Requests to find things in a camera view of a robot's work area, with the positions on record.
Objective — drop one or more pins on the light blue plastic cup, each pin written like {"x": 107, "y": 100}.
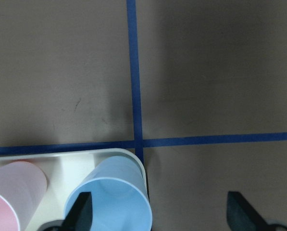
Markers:
{"x": 119, "y": 196}

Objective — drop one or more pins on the pink plastic cup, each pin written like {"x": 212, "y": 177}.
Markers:
{"x": 22, "y": 187}

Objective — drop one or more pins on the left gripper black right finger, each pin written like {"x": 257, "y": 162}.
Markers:
{"x": 241, "y": 216}

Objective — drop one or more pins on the cream plastic tray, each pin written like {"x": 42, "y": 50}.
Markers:
{"x": 64, "y": 172}

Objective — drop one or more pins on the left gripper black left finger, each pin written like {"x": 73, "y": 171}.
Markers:
{"x": 79, "y": 218}

